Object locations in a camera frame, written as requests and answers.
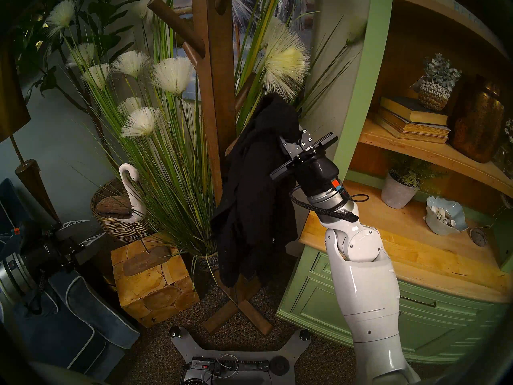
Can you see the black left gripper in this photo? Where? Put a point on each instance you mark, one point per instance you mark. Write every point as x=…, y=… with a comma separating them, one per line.
x=44, y=250

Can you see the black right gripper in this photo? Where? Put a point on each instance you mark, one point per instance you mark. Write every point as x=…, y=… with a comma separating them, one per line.
x=318, y=173

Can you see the black jacket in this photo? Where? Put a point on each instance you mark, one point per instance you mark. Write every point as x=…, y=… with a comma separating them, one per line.
x=256, y=195

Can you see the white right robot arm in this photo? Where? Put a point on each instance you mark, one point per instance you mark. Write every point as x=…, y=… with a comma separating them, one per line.
x=368, y=292

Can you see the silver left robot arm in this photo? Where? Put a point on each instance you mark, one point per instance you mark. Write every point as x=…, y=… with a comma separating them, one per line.
x=12, y=274

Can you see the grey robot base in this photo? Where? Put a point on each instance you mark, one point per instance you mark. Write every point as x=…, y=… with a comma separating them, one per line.
x=188, y=348

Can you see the brown wooden coat rack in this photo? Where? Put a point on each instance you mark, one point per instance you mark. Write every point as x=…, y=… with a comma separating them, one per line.
x=218, y=87

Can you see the wicker basket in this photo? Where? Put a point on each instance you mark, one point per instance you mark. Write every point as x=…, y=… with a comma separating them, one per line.
x=120, y=227

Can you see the white swan figurine on stand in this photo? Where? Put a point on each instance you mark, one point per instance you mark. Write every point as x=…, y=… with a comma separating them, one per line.
x=132, y=187

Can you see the blue armchair white piping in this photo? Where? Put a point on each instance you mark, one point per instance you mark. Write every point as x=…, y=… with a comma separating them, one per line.
x=80, y=320

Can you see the green wooden hutch cabinet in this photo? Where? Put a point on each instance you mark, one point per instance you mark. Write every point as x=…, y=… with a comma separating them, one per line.
x=360, y=87

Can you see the wooden block stool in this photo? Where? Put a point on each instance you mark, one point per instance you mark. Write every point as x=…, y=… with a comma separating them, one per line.
x=152, y=292

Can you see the green plant in grey pot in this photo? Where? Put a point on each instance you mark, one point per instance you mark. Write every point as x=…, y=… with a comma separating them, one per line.
x=396, y=193

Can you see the thin tan old book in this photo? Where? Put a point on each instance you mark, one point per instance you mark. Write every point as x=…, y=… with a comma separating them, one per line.
x=408, y=137

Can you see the dark old book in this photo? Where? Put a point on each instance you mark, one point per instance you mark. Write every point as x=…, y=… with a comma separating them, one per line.
x=404, y=107

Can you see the woven plant pot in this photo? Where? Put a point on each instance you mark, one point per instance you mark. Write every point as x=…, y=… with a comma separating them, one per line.
x=208, y=262

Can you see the succulent in woven pot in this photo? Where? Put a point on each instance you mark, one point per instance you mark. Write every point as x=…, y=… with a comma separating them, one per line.
x=435, y=91

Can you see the artificial grass plant white pompons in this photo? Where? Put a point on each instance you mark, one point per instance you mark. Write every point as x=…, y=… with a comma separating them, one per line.
x=172, y=73

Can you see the blue shell bowl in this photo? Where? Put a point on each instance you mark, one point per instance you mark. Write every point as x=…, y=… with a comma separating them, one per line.
x=445, y=217

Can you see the small round grey stone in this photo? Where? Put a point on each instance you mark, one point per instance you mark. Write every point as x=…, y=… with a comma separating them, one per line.
x=479, y=237

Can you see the glass vase with flowers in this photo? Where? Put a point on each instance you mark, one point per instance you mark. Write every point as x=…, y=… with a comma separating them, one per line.
x=505, y=151

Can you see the black power strip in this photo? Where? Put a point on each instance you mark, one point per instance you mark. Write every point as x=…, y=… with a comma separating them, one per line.
x=244, y=366

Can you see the dark leafy plant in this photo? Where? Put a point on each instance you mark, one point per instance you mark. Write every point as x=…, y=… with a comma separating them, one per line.
x=104, y=7

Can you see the palm wall painting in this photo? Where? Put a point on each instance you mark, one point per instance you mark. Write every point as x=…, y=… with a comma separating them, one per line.
x=296, y=7

